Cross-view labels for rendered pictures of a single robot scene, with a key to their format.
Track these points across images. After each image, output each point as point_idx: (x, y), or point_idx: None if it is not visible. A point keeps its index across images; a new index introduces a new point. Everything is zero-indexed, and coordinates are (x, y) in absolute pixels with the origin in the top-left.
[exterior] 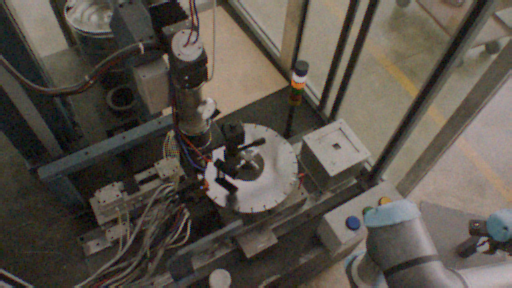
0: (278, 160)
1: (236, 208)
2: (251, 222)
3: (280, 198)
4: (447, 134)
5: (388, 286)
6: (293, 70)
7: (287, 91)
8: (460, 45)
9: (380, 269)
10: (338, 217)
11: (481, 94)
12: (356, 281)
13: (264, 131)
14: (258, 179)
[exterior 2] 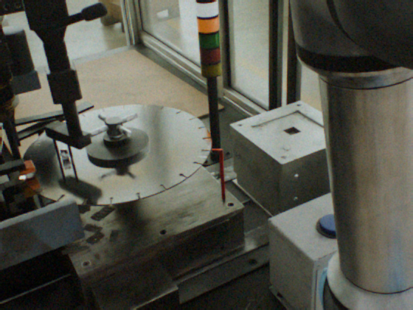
0: (176, 137)
1: (80, 200)
2: (123, 251)
3: (172, 181)
4: None
5: (344, 4)
6: (228, 86)
7: (221, 114)
8: None
9: (362, 138)
10: (300, 219)
11: None
12: (342, 295)
13: (157, 110)
14: (134, 161)
